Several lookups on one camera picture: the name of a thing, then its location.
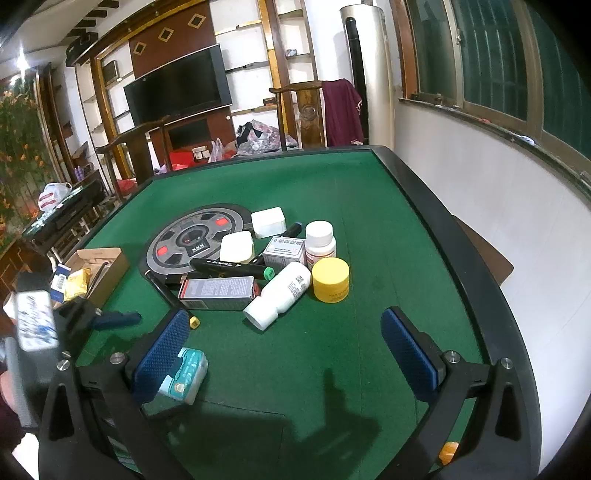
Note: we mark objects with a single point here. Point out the white red plastic bag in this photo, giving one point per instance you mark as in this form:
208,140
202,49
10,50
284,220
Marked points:
53,196

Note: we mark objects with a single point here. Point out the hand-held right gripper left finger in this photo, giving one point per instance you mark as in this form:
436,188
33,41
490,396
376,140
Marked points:
159,355

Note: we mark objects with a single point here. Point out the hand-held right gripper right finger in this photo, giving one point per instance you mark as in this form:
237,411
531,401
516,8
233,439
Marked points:
411,350

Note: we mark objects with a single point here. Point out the standing air conditioner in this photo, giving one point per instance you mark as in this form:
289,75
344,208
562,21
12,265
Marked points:
369,74

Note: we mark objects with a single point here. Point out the gold snack packet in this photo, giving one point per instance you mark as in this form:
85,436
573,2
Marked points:
76,284

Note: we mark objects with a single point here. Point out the large white plastic bottle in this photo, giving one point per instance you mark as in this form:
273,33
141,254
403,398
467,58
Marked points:
279,295

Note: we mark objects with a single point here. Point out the yellow lidded jar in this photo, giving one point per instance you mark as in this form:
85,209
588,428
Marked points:
330,279

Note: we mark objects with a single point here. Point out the black marker blue tip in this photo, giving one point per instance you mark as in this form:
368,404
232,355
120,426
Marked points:
294,228

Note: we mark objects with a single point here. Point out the wooden television cabinet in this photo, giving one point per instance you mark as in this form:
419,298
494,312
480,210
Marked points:
194,134

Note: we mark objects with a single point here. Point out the person's left forearm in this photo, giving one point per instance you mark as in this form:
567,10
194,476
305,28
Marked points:
8,429

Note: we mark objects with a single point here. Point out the pile of patterned clothes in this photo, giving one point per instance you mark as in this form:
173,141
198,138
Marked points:
261,136

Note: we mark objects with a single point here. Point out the white barcode medicine box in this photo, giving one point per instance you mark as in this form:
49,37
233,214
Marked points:
59,280

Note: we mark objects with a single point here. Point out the round grey table panel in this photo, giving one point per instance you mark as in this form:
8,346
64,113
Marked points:
184,237

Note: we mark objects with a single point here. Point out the small white plastic bag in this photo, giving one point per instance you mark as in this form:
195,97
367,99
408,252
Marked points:
216,150

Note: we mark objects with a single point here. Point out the grey small medicine box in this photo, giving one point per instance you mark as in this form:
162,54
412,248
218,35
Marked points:
284,251

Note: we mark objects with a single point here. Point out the brown wooden stool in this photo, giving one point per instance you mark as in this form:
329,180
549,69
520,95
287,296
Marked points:
485,251

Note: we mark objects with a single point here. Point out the wooden chair carved back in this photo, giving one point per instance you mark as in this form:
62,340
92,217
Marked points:
300,115

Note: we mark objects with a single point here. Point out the black pen gold band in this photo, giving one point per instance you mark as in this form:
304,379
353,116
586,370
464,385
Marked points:
203,276

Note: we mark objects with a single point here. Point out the clear plastic box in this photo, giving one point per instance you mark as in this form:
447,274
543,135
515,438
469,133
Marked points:
217,293

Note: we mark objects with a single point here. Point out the green white tissue packet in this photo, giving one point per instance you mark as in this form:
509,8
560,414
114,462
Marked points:
184,374

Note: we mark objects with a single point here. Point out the black marker yellow cap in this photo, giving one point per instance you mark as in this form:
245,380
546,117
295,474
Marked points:
168,295

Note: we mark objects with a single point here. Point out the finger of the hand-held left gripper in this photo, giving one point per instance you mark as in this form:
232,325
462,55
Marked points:
120,318

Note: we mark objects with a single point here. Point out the white power adapter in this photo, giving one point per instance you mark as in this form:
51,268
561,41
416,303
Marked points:
268,222
237,247

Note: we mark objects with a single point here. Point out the wooden framed window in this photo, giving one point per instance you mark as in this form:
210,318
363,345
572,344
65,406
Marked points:
498,60

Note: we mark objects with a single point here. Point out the dark wooden armchair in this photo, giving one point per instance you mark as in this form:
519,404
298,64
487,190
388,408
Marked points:
134,152

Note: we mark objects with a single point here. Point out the cardboard box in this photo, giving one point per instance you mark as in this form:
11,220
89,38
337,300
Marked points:
113,274

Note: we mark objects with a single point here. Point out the small white pill bottle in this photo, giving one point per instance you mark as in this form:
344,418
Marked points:
320,242

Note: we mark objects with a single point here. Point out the black flat television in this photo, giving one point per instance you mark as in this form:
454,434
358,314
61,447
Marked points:
178,85

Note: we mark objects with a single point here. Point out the maroon garment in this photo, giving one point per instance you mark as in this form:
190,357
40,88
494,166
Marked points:
341,113

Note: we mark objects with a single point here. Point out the orange flowering plant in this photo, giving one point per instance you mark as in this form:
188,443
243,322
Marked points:
18,157

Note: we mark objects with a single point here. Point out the black marker green cap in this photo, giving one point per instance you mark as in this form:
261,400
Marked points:
226,266

